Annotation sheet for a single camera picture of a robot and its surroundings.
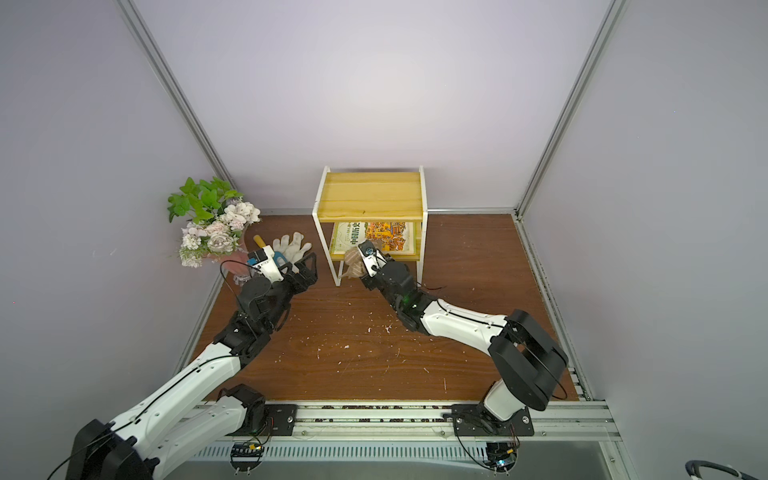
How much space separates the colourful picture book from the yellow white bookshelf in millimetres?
28

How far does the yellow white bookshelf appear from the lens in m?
0.76

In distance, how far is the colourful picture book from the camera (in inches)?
35.1
